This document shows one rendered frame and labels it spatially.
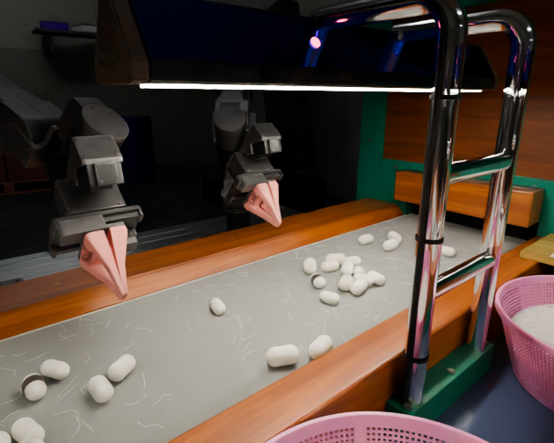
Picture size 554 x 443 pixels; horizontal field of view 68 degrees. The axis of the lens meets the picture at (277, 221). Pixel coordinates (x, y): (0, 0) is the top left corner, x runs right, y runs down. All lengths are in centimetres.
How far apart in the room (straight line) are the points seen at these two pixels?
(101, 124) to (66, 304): 26
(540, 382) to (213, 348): 39
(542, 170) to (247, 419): 76
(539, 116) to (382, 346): 62
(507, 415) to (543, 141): 55
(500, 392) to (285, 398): 31
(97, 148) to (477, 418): 53
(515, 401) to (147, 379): 44
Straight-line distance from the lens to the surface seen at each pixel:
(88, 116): 53
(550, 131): 96
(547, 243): 88
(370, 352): 48
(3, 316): 64
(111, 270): 50
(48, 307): 65
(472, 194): 94
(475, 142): 101
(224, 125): 73
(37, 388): 50
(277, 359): 48
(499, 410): 60
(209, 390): 46
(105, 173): 47
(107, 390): 47
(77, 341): 58
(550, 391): 60
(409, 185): 101
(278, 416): 39
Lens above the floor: 103
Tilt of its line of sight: 17 degrees down
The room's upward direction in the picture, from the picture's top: straight up
